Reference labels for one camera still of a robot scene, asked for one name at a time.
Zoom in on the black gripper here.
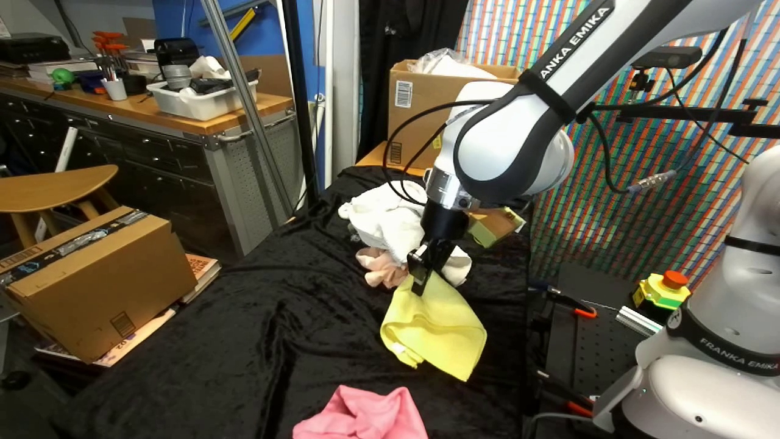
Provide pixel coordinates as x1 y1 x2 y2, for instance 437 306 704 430
407 202 468 296

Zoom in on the white cloth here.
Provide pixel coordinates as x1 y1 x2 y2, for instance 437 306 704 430
337 179 476 287

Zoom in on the yellow cloth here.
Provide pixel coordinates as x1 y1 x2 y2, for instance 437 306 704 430
381 273 487 382

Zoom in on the peach pink garment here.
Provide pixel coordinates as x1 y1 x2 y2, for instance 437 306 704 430
357 246 407 291

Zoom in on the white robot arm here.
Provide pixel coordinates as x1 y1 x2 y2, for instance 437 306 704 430
409 0 780 439

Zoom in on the large cardboard box on table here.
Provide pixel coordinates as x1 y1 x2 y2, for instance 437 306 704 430
388 57 516 169

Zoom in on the black tablecloth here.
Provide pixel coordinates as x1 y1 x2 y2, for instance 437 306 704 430
53 169 530 439

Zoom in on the pink cloth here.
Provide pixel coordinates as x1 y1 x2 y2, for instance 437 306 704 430
292 385 429 439

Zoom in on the yellow red emergency stop button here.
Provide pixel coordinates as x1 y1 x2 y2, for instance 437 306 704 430
631 268 690 310

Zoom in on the wooden workbench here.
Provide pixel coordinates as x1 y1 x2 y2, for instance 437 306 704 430
0 79 300 260

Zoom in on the white plastic bin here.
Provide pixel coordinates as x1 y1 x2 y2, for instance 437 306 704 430
147 82 245 123

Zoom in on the cardboard box on floor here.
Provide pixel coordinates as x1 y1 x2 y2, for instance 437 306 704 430
0 207 196 360

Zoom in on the wooden stool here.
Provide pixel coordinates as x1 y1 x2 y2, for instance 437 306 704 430
0 164 118 246

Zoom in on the black camera on mount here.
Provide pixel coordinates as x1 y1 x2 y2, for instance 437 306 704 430
629 47 702 90

